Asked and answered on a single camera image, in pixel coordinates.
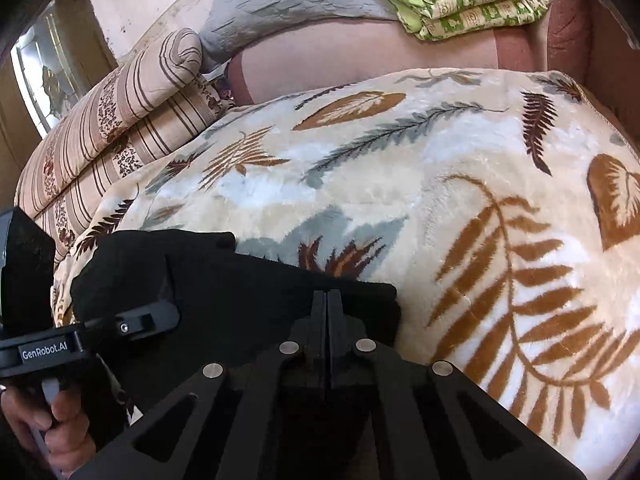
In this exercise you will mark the glass window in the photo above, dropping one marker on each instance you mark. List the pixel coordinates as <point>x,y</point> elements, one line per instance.
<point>47,75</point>

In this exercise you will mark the brown padded bed frame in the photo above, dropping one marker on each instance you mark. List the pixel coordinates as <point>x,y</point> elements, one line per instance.
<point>595,35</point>

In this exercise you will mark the black pants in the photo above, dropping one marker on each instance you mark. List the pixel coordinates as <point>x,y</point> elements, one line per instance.
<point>225,280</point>

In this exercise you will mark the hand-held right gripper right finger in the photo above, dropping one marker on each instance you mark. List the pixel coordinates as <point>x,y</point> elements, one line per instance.
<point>355,355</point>

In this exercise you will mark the grey quilted blanket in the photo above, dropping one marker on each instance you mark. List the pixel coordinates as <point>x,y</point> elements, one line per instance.
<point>285,5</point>

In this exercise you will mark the leaf print fleece blanket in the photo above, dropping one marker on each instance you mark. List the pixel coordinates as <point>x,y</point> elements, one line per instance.
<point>450,200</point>

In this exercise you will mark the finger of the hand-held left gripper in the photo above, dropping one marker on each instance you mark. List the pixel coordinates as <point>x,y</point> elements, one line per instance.
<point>140,317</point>

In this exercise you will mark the green patterned folded cloth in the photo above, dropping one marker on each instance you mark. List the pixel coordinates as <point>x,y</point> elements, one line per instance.
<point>470,0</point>

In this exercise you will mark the striped floral folded quilt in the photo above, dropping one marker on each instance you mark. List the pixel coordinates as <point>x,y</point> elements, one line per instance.
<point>125,125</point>

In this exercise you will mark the pink bed sheet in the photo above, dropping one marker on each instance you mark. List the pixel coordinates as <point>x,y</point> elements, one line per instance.
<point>380,55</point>

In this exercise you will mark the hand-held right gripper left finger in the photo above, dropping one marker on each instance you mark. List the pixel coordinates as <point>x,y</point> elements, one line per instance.
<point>300,360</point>

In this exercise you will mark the person's left hand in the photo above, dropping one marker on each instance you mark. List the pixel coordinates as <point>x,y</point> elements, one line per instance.
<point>65,425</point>

